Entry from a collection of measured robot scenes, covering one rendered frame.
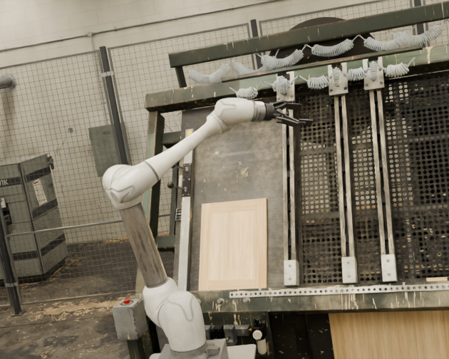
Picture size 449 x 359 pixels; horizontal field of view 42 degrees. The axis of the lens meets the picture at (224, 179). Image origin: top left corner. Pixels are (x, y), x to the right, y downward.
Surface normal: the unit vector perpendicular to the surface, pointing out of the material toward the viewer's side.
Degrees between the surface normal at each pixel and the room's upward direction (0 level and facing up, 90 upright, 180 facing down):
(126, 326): 90
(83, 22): 90
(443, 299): 59
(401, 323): 90
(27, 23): 90
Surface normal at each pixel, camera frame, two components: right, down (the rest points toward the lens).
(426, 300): -0.34, -0.33
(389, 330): -0.31, 0.20
